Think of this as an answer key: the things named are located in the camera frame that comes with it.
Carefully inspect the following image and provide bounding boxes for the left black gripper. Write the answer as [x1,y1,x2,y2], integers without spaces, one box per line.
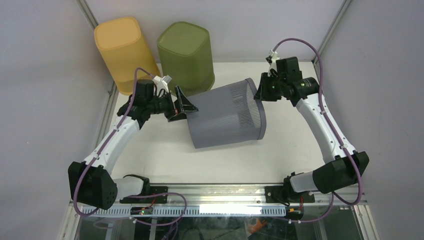
[147,85,198,122]

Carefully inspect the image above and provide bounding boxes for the grey plastic basket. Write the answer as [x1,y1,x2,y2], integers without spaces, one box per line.
[186,78,267,149]

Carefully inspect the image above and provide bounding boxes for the green plastic basket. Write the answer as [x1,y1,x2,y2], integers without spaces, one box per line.
[156,21,215,97]

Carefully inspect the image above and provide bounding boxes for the yellow plastic basket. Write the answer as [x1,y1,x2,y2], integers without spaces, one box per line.
[94,16,161,96]

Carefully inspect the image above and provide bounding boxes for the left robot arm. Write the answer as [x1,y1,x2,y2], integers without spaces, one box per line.
[68,76,199,210]

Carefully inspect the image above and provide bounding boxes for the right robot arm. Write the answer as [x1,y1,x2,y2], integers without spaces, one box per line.
[254,56,370,203]

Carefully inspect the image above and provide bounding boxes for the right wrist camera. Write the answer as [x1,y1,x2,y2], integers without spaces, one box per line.
[265,49,280,77]

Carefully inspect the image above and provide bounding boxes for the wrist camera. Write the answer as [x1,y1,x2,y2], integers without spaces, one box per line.
[265,49,280,77]
[152,75,172,97]

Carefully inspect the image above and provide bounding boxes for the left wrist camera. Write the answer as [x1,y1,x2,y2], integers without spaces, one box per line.
[152,75,172,97]

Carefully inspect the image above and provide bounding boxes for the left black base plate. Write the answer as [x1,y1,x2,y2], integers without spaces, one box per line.
[119,185,169,205]

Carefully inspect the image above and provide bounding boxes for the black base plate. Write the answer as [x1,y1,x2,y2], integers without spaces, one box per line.
[264,172,315,206]
[119,185,169,205]

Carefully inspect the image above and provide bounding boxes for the aluminium front rail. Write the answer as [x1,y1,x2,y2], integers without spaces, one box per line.
[115,183,359,206]

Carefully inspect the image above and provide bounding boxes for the white slotted cable duct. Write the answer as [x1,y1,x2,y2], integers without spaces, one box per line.
[93,203,286,218]

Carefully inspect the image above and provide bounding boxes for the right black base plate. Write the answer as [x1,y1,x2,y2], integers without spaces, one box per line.
[264,172,315,206]

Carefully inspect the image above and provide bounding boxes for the right aluminium corner post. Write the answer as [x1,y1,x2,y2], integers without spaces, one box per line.
[317,0,353,57]

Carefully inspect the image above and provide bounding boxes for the aluminium corner post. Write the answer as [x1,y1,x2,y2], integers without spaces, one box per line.
[76,0,99,30]
[317,0,353,57]

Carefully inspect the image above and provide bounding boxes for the left aluminium corner post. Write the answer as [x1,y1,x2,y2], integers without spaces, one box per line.
[76,0,99,30]

